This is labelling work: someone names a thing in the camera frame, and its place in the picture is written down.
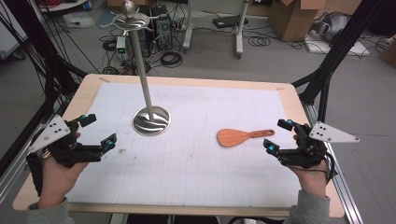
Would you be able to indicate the white cabinet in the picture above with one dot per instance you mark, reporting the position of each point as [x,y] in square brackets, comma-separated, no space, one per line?
[9,37]

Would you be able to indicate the person's right hand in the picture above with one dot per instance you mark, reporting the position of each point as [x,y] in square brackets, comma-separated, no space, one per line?
[313,182]

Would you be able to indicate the black metal frame strut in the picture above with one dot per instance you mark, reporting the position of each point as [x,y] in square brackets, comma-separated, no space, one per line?
[31,31]
[342,40]

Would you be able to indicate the power supply with green display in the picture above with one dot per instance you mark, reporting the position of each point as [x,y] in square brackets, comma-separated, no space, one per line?
[121,46]

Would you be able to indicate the large cardboard box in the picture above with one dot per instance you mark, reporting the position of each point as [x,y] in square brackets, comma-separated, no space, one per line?
[289,21]

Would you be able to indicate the white foam board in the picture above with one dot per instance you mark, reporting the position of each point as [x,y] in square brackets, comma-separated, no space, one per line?
[342,50]

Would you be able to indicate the wooden spatula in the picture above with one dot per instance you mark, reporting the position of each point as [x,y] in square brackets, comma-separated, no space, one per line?
[232,137]

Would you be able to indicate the black computer tower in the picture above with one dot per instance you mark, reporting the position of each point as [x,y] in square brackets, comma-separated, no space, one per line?
[163,31]

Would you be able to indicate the metal utensil stand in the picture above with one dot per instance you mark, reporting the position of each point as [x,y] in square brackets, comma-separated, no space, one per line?
[158,124]

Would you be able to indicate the person's left hand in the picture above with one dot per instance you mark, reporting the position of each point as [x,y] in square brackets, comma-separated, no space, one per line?
[56,180]

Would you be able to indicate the white grid mat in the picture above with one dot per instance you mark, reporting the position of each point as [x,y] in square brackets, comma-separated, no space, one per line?
[186,161]

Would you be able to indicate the grey bag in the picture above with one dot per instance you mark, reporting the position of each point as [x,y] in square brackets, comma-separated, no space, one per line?
[333,26]

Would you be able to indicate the flat black device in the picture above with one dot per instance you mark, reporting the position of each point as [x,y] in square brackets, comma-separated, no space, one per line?
[225,21]

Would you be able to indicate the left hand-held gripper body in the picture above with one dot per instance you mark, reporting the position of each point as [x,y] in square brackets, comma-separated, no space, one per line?
[54,130]

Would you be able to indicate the aluminium rail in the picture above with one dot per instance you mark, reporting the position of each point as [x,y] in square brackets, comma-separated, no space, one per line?
[12,180]
[345,193]

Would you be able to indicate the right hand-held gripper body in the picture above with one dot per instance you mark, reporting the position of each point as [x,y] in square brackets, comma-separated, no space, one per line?
[330,133]

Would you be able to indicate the white stand leg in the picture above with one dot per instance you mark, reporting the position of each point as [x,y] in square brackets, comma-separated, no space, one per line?
[187,31]
[239,37]

